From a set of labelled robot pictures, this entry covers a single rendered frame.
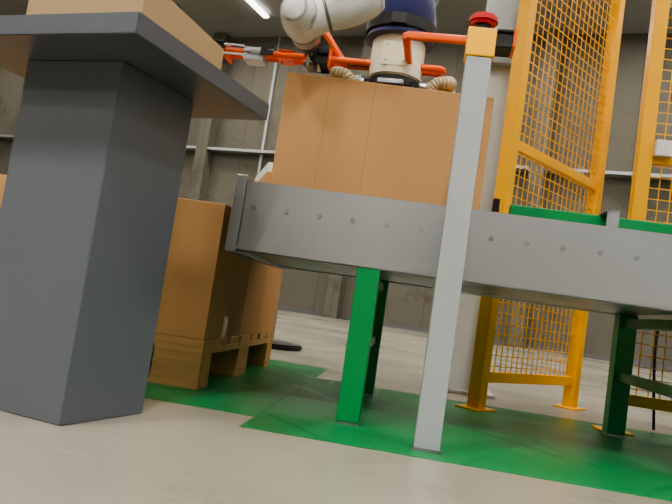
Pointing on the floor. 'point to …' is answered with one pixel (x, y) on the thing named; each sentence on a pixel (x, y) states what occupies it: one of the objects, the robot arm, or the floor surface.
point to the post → (454, 240)
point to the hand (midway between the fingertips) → (316, 60)
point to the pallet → (205, 358)
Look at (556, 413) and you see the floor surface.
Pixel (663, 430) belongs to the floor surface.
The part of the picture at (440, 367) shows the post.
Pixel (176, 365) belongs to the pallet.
